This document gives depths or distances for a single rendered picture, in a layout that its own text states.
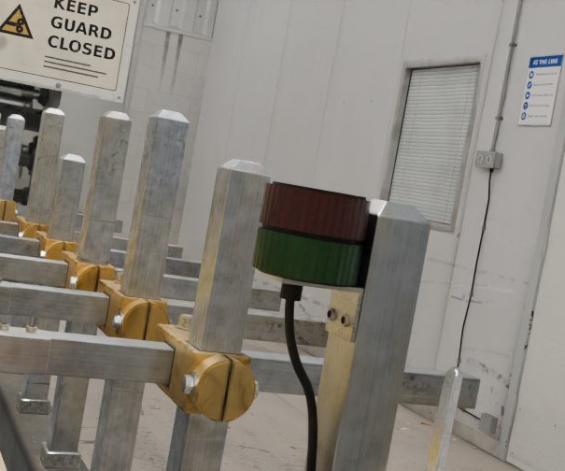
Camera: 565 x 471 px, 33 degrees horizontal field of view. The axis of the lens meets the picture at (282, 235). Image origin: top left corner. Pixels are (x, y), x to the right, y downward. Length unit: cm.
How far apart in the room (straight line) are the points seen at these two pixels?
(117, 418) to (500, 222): 405
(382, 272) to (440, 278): 481
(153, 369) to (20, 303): 26
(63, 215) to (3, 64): 156
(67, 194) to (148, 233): 50
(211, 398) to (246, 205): 15
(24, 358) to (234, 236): 19
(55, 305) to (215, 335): 30
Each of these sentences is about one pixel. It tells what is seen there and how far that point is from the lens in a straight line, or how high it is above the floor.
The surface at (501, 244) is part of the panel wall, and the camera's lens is 493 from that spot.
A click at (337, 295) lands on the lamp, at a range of 56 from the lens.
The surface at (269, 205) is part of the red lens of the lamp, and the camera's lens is 52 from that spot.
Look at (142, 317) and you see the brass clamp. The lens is 99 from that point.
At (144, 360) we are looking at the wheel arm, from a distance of 81.
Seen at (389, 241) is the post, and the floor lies 109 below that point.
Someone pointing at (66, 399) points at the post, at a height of 79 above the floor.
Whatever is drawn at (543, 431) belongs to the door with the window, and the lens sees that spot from 458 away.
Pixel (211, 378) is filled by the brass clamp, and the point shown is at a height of 96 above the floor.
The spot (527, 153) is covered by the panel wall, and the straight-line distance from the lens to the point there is 489.
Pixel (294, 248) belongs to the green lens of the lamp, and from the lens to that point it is 51.
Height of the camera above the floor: 111
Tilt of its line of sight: 3 degrees down
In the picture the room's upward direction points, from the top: 10 degrees clockwise
